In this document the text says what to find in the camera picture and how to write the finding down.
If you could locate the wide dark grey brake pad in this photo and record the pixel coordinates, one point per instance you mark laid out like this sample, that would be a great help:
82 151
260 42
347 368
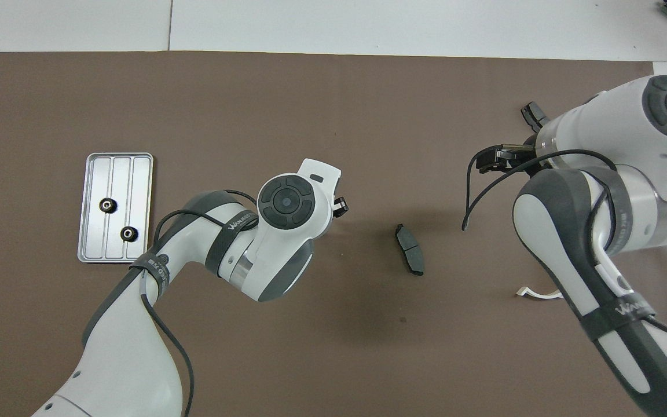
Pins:
533 114

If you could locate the white curved plastic bracket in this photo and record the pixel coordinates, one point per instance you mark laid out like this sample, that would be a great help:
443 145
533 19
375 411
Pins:
536 295

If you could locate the brown table mat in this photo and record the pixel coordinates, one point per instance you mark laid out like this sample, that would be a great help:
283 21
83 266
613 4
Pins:
310 104

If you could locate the silver metal tray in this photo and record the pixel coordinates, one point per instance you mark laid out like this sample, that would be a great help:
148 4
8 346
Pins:
136 174

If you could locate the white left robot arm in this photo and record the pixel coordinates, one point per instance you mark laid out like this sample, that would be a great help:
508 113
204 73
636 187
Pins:
131 359

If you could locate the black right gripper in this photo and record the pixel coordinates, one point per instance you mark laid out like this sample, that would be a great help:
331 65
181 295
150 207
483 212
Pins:
526 157

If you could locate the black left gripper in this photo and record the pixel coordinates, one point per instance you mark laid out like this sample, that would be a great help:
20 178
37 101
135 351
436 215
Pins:
340 206

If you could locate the black bearing gear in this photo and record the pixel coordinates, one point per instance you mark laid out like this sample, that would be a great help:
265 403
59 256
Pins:
107 205
129 233

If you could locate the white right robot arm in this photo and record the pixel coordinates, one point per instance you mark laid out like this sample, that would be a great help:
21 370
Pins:
617 133

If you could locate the narrow dark grey brake pad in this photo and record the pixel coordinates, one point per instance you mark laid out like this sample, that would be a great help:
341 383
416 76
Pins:
410 249

